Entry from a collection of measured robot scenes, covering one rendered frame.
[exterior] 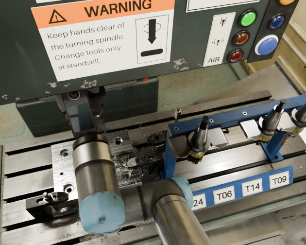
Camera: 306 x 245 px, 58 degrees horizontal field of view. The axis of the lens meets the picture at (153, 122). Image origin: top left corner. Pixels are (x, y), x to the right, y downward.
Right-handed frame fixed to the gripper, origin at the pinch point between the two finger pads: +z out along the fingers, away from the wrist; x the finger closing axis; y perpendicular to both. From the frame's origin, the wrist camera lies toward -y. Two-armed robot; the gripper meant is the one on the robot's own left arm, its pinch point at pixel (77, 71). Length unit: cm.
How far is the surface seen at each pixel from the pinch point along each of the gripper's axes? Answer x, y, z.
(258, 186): 53, 48, -23
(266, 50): 29.2, -18.9, -22.0
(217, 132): 34.5, 20.5, -13.0
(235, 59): 24.4, -18.1, -21.8
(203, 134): 27.8, 14.5, -15.7
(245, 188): 47, 48, -23
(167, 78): 49, 87, 69
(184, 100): 54, 86, 48
